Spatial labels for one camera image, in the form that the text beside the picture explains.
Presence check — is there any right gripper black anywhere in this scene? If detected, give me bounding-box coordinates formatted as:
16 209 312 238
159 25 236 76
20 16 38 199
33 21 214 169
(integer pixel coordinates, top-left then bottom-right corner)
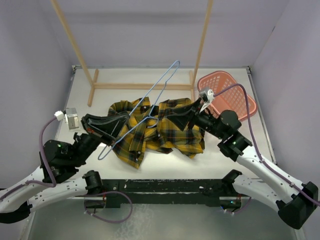
167 97 226 140

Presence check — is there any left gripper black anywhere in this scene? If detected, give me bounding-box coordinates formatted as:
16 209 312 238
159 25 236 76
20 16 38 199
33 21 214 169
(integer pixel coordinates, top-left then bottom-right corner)
70 113 131 167

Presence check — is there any blue wire hanger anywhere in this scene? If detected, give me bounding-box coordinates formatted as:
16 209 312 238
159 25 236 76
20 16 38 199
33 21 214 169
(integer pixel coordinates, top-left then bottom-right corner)
97 59 181 161

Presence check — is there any yellow black plaid shirt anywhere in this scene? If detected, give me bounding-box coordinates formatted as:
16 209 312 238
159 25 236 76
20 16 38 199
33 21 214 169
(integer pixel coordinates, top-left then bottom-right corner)
107 97 205 169

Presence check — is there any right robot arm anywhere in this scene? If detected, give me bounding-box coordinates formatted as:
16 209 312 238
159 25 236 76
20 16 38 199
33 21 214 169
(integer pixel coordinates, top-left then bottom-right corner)
167 99 320 230

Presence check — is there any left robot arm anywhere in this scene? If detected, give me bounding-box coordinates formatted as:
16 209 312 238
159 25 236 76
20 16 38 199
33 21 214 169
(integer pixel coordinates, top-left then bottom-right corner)
0 108 130 224

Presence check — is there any pink plastic basket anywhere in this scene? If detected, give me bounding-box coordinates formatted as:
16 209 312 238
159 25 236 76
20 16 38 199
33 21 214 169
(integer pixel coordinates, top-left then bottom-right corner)
197 70 248 122

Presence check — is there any wooden clothes rack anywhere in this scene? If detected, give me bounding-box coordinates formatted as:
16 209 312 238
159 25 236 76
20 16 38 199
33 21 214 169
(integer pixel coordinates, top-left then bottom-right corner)
50 0 214 107

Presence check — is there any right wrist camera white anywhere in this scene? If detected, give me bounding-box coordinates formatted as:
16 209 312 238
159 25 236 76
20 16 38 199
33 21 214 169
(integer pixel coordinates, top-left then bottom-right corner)
199 87 214 113

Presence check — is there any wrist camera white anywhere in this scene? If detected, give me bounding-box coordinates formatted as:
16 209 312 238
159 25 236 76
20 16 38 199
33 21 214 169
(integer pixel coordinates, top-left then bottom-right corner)
54 107 80 131
199 87 214 113

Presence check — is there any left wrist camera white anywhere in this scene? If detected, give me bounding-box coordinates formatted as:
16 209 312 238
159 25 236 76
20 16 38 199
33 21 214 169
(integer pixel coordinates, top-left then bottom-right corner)
54 107 80 131

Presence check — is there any aluminium rail frame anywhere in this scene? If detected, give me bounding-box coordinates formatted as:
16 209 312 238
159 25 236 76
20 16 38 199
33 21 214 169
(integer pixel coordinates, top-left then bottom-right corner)
28 65 293 201

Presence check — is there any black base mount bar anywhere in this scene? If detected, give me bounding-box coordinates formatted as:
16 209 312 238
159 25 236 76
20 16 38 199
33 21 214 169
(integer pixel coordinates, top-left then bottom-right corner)
99 178 251 210

